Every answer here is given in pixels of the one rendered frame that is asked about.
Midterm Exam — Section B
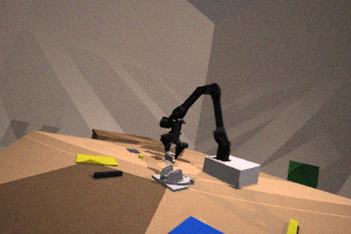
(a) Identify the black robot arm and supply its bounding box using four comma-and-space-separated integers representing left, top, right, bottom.
160, 83, 232, 161

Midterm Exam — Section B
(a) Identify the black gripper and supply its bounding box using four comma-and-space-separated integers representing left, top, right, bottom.
160, 129, 189, 159

